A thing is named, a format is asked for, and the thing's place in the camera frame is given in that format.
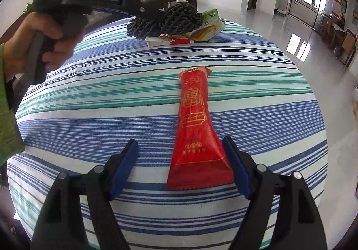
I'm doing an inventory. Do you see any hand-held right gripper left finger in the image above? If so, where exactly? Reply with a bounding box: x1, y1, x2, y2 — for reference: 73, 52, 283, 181
30, 139, 139, 250

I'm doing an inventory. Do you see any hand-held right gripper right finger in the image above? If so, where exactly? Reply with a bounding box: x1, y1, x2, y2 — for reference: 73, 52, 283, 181
222, 136, 328, 250

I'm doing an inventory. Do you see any long red packet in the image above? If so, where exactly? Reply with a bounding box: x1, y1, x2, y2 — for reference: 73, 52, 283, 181
167, 67, 235, 190

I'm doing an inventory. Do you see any person's left hand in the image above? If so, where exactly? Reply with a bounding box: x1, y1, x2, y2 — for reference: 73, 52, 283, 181
3, 11, 81, 75

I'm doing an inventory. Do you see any green potted plant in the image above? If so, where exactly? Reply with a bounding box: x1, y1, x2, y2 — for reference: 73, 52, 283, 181
24, 0, 37, 14

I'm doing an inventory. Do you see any striped tablecloth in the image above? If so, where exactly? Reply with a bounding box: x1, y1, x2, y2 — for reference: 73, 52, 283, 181
7, 16, 328, 250

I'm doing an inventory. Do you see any green yellow wrapper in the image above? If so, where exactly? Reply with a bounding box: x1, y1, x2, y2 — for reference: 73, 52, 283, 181
192, 9, 226, 42

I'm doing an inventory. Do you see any tan dining chair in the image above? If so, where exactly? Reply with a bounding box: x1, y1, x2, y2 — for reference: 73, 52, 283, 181
336, 29, 358, 68

